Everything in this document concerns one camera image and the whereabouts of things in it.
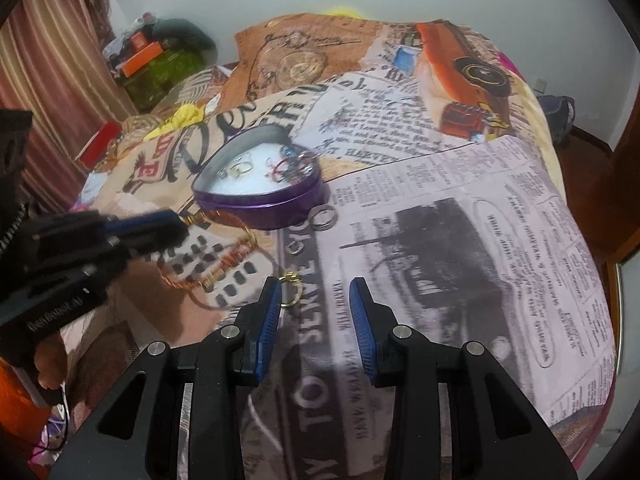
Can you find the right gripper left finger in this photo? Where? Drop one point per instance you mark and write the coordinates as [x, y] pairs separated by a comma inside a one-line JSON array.
[[134, 432]]

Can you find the orange box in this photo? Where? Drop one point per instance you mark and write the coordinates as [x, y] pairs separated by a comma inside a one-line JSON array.
[[141, 58]]

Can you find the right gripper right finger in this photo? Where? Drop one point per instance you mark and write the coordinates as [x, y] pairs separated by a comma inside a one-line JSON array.
[[496, 433]]

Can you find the silver earrings in tin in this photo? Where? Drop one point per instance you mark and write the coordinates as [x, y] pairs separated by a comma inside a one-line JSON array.
[[236, 169]]

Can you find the newspaper print bed cover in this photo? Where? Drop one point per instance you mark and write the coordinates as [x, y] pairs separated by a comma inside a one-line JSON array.
[[450, 205]]

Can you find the striped patchwork blanket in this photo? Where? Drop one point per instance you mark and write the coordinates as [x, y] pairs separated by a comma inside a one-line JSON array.
[[202, 89]]

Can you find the green patterned bag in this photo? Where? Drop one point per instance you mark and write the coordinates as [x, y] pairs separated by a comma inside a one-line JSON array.
[[149, 85]]

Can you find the red and white box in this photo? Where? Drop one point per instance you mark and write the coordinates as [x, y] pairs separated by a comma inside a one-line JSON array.
[[96, 147]]

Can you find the dark backpack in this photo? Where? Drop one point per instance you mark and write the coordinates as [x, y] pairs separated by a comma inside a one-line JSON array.
[[560, 114]]

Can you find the purple heart-shaped tin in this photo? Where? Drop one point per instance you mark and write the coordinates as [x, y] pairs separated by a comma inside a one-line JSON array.
[[284, 185]]

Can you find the yellow cloth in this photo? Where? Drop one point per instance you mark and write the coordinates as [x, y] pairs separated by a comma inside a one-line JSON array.
[[185, 115]]

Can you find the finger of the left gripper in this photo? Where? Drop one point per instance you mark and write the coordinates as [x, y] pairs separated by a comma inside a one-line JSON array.
[[61, 253], [165, 224]]

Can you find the striped brown curtain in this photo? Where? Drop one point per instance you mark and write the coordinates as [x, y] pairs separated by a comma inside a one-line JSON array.
[[52, 65]]

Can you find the brown wooden door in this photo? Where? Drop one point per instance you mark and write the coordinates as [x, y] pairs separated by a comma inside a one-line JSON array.
[[625, 182]]

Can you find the wall socket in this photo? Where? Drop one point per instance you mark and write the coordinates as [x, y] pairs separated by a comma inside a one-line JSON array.
[[540, 85]]

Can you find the left hand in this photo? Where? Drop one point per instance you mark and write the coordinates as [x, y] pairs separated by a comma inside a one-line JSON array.
[[51, 362]]

